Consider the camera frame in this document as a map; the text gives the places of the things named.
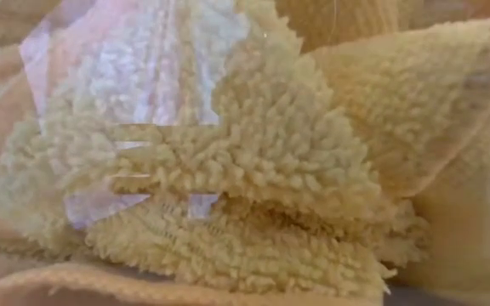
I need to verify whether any clear plastic bin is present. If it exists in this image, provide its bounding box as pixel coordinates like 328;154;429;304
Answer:
0;0;490;306

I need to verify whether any yellow microfiber towel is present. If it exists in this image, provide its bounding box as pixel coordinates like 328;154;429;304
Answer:
0;259;386;306
272;0;490;54
308;12;490;306
0;0;431;298

